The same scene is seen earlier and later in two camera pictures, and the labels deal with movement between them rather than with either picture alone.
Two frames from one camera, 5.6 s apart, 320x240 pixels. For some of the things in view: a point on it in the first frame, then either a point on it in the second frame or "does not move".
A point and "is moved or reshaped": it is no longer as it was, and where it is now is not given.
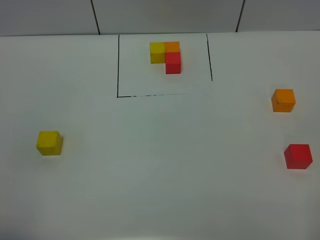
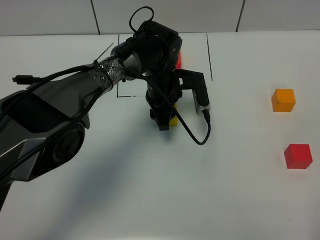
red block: [298, 156] does not move
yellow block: [49, 143] is moved or reshaped
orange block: [283, 100] does not move
